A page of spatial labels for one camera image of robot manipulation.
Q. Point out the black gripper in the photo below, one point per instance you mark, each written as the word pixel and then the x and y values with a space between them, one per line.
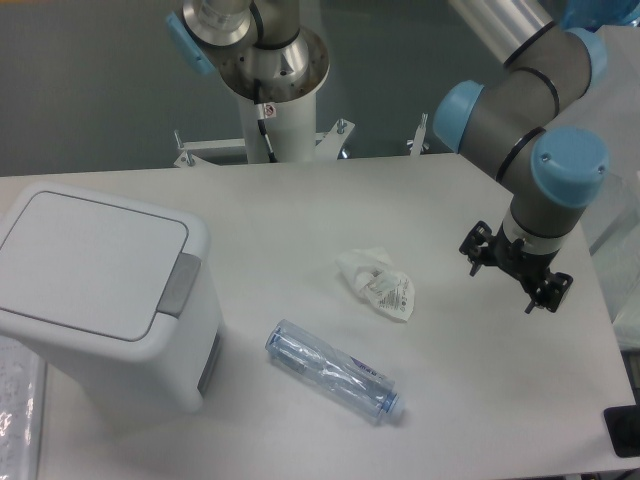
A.
pixel 546 290

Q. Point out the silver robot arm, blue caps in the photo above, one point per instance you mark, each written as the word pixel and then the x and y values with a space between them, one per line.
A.
pixel 552 173

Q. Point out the silver robot base joint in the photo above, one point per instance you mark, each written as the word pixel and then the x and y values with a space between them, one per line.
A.
pixel 260 49

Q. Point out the white trash can body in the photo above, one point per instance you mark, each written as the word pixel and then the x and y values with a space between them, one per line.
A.
pixel 165 369

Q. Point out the white trash can lid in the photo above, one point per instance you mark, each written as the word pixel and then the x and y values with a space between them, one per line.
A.
pixel 86 265

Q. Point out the crumpled white printed wrapper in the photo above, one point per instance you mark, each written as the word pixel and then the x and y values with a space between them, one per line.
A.
pixel 392 294

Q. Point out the crumpled white tissue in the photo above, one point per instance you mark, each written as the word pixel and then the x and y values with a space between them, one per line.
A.
pixel 368 272

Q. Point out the black device at edge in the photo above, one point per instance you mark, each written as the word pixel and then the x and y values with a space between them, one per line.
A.
pixel 623 427

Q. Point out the crushed clear plastic bottle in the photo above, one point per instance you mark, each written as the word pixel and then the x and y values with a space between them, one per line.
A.
pixel 359 387

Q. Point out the blue plastic cover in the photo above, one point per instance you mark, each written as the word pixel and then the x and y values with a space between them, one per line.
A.
pixel 593 14

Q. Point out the grey lid push button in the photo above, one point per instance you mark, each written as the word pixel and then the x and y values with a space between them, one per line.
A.
pixel 179 285

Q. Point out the clear plastic sheet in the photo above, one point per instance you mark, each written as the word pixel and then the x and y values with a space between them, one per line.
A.
pixel 23 381

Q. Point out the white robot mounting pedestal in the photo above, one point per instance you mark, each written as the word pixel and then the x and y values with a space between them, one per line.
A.
pixel 319 127

